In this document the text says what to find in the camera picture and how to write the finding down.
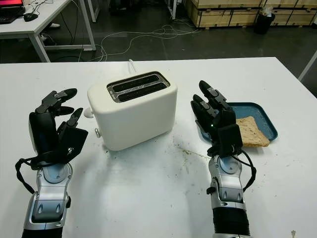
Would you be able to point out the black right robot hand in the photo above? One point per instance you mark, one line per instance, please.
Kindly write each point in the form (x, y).
(224, 116)

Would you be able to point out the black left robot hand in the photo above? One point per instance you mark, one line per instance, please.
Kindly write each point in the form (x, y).
(43, 129)

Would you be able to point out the brown bread slice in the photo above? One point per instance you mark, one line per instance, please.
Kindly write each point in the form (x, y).
(252, 134)

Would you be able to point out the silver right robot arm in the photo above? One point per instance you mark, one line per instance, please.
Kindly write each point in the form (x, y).
(230, 188)

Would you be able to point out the blue rectangular tray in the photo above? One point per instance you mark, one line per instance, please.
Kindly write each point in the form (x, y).
(250, 109)

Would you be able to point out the white two-slot toaster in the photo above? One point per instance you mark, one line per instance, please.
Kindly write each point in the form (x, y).
(138, 116)

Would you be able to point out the black trash bin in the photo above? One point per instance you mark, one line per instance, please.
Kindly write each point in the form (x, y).
(263, 22)

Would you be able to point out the white shoe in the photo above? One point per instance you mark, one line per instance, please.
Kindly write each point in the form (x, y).
(55, 24)

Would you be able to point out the white office desk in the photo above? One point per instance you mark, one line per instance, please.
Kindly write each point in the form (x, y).
(44, 19)

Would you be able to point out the black computer mouse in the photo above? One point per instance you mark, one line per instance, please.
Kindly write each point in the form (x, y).
(29, 17)

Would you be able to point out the black keyboard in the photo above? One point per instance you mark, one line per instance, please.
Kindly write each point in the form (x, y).
(10, 16)

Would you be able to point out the white table leg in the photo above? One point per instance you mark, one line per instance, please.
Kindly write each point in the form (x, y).
(95, 10)
(172, 8)

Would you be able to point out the red lit monitor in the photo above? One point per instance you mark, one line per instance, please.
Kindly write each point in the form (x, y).
(11, 2)

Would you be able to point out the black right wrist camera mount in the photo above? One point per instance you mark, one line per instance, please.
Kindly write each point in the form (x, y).
(230, 138)

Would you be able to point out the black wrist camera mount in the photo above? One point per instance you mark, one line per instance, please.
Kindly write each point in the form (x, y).
(73, 143)
(230, 138)

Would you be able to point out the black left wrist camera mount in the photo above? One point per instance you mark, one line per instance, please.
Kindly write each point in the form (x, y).
(73, 143)

